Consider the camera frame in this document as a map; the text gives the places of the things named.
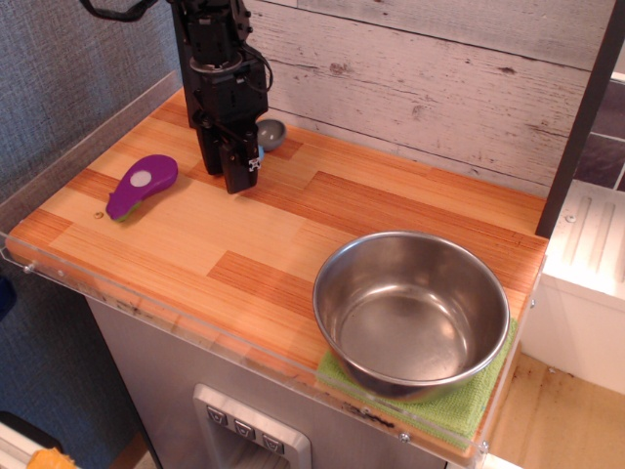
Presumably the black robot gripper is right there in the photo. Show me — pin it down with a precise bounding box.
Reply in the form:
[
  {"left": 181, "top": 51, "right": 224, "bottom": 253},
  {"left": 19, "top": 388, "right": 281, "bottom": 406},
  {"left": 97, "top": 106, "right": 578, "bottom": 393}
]
[{"left": 185, "top": 56, "right": 270, "bottom": 194}]

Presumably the blue spoon with grey bowl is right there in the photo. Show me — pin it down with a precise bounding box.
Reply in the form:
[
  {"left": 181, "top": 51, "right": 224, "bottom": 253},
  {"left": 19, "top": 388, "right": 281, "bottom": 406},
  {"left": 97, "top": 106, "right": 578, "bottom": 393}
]
[{"left": 257, "top": 119, "right": 287, "bottom": 161}]

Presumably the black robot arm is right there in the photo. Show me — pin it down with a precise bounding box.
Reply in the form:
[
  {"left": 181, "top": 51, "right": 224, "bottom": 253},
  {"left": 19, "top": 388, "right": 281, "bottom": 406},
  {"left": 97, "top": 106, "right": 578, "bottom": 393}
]
[{"left": 171, "top": 1, "right": 273, "bottom": 193}]

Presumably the purple toy eggplant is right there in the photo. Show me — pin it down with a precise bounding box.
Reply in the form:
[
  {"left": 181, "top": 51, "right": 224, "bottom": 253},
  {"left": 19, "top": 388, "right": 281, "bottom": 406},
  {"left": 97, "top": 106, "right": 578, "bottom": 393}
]
[{"left": 105, "top": 154, "right": 178, "bottom": 222}]

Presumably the stainless steel bowl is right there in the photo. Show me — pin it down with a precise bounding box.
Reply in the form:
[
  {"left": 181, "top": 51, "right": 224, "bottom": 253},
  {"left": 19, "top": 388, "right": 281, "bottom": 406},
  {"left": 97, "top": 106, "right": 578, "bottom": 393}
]
[{"left": 312, "top": 231, "right": 511, "bottom": 400}]

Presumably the grey toy fridge cabinet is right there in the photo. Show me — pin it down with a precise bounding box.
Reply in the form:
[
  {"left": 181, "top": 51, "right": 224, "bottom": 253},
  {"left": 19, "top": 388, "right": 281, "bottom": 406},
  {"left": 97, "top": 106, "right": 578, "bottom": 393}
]
[{"left": 88, "top": 300, "right": 446, "bottom": 468}]

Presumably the green cloth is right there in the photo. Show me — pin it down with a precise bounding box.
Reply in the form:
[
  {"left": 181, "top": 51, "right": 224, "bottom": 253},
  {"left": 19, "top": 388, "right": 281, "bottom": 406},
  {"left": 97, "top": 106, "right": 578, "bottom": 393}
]
[{"left": 316, "top": 318, "right": 519, "bottom": 442}]

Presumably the orange object bottom left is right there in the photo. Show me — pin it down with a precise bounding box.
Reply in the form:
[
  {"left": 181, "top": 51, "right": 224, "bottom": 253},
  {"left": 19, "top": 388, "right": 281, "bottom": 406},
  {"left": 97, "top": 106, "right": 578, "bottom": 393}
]
[{"left": 26, "top": 448, "right": 78, "bottom": 469}]

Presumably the white toy sink unit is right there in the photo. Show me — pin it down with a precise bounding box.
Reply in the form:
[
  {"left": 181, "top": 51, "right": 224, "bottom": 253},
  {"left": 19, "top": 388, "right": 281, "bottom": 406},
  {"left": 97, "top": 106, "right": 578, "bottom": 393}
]
[{"left": 517, "top": 72, "right": 625, "bottom": 397}]

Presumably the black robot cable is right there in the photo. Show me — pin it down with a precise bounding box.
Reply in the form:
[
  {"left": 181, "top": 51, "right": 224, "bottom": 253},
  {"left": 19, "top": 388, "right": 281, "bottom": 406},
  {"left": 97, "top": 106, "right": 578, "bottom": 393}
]
[{"left": 77, "top": 0, "right": 274, "bottom": 94}]

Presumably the clear acrylic guard rail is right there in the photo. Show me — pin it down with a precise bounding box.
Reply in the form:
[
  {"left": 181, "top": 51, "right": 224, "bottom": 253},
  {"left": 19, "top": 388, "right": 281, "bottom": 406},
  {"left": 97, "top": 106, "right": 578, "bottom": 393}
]
[{"left": 2, "top": 235, "right": 521, "bottom": 468}]

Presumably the dark right post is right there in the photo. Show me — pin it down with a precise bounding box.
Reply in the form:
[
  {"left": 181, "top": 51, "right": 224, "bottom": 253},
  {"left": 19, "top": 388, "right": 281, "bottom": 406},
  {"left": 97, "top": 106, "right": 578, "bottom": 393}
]
[{"left": 535, "top": 0, "right": 624, "bottom": 238}]

